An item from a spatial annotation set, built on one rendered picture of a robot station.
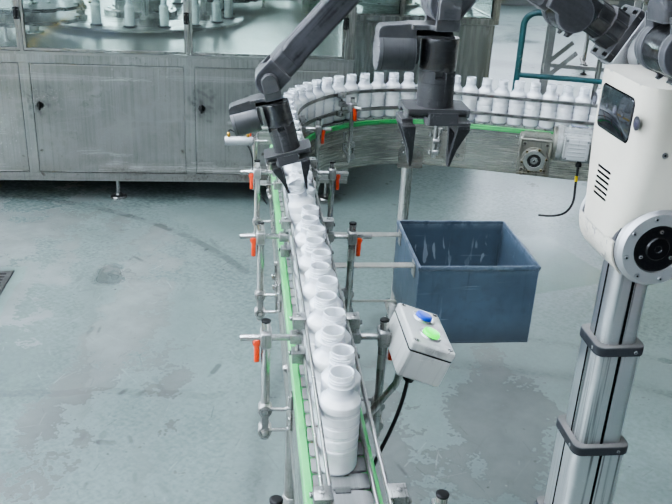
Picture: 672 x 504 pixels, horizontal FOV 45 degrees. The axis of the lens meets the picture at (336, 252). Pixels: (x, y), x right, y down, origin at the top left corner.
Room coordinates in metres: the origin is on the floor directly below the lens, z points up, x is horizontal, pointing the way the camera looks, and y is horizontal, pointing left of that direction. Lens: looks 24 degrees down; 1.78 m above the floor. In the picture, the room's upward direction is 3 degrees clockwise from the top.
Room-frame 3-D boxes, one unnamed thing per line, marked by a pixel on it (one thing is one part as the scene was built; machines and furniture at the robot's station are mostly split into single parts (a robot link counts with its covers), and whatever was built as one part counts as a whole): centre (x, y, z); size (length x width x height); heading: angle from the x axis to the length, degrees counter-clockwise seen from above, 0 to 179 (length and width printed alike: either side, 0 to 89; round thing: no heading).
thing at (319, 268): (1.34, 0.03, 1.08); 0.06 x 0.06 x 0.17
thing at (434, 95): (1.26, -0.14, 1.51); 0.10 x 0.07 x 0.07; 97
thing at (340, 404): (0.99, -0.02, 1.08); 0.06 x 0.06 x 0.17
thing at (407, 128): (1.26, -0.12, 1.43); 0.07 x 0.07 x 0.09; 7
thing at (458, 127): (1.27, -0.16, 1.44); 0.07 x 0.07 x 0.09; 7
